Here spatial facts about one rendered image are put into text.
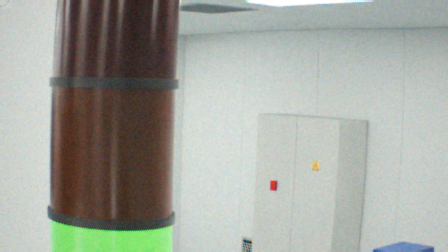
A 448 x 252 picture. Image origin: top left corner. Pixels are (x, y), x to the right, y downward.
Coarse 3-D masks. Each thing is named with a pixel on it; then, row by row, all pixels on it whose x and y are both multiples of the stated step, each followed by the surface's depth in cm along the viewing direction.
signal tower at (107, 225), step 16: (64, 80) 27; (80, 80) 26; (96, 80) 26; (112, 80) 26; (128, 80) 26; (144, 80) 27; (160, 80) 27; (176, 80) 28; (48, 208) 28; (80, 224) 26; (96, 224) 26; (112, 224) 26; (128, 224) 27; (144, 224) 27; (160, 224) 27
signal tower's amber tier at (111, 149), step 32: (64, 96) 27; (96, 96) 26; (128, 96) 26; (160, 96) 27; (64, 128) 27; (96, 128) 26; (128, 128) 26; (160, 128) 27; (64, 160) 27; (96, 160) 26; (128, 160) 27; (160, 160) 27; (64, 192) 27; (96, 192) 26; (128, 192) 27; (160, 192) 28
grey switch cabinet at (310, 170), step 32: (288, 128) 758; (320, 128) 721; (352, 128) 711; (288, 160) 758; (320, 160) 721; (352, 160) 714; (256, 192) 798; (288, 192) 758; (320, 192) 720; (352, 192) 718; (256, 224) 797; (288, 224) 757; (320, 224) 719; (352, 224) 722
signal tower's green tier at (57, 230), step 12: (60, 228) 27; (72, 228) 27; (84, 228) 27; (168, 228) 28; (60, 240) 27; (72, 240) 27; (84, 240) 27; (96, 240) 27; (108, 240) 27; (120, 240) 27; (132, 240) 27; (144, 240) 27; (156, 240) 27; (168, 240) 28
